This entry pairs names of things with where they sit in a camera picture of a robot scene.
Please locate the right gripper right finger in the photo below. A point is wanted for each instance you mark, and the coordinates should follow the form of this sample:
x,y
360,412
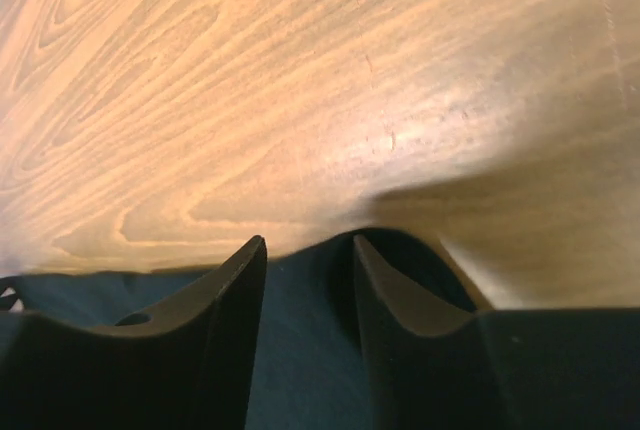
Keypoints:
x,y
433,365

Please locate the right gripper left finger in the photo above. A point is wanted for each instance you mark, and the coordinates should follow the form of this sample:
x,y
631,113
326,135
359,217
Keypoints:
x,y
185,362

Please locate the black t shirt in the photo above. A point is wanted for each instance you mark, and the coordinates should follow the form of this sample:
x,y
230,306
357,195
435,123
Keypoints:
x,y
308,372

